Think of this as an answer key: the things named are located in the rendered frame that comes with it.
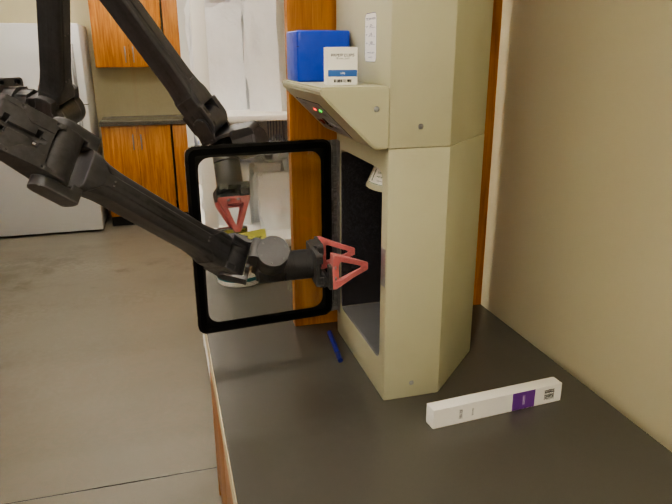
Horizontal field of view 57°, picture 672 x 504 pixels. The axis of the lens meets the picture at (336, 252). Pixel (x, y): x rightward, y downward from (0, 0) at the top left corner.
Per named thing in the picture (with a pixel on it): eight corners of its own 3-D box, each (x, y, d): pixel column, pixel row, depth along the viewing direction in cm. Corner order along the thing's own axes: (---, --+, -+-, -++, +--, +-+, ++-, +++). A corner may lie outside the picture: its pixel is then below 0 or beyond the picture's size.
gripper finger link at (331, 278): (360, 241, 120) (313, 245, 118) (371, 251, 113) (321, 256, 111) (361, 274, 122) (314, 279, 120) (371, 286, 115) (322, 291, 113)
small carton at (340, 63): (352, 83, 107) (352, 47, 105) (357, 84, 102) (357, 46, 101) (323, 83, 106) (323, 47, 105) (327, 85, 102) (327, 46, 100)
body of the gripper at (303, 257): (314, 239, 123) (277, 242, 121) (325, 253, 113) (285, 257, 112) (316, 269, 125) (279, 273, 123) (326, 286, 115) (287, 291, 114)
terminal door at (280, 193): (332, 313, 142) (331, 138, 129) (198, 335, 131) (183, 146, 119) (331, 312, 142) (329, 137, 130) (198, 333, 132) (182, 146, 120)
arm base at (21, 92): (25, 128, 149) (16, 77, 145) (53, 129, 147) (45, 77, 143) (-3, 133, 141) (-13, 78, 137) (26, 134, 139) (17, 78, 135)
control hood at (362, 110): (336, 127, 131) (335, 78, 127) (389, 149, 101) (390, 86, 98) (282, 129, 128) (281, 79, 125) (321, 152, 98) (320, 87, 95)
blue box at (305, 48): (335, 79, 125) (335, 31, 122) (350, 81, 116) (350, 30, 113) (287, 79, 122) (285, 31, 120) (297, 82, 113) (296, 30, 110)
